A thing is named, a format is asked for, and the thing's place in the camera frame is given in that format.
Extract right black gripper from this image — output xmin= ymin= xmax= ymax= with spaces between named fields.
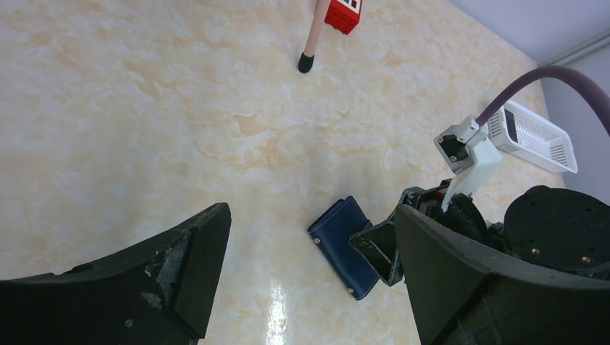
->
xmin=349 ymin=178 xmax=452 ymax=286

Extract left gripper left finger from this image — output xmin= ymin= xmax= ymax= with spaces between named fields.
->
xmin=1 ymin=203 xmax=232 ymax=344

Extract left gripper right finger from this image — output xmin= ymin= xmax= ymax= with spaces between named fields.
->
xmin=395 ymin=206 xmax=609 ymax=344

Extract dark blue leather card holder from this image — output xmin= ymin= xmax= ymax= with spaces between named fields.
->
xmin=306 ymin=195 xmax=378 ymax=300

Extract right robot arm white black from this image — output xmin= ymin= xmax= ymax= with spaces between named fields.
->
xmin=399 ymin=180 xmax=609 ymax=281

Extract black card in basket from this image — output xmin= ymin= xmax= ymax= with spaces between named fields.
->
xmin=504 ymin=108 xmax=519 ymax=144

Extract white plastic slotted basket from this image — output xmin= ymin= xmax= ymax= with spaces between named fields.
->
xmin=487 ymin=100 xmax=578 ymax=173

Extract pink tripod stand legs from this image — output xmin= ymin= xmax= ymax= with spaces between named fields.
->
xmin=297 ymin=0 xmax=330 ymax=74

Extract red box with white grid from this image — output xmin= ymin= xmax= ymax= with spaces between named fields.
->
xmin=324 ymin=0 xmax=362 ymax=35

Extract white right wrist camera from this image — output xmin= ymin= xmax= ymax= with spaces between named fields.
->
xmin=434 ymin=115 xmax=502 ymax=211

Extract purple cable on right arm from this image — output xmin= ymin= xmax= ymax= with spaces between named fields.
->
xmin=476 ymin=65 xmax=610 ymax=137

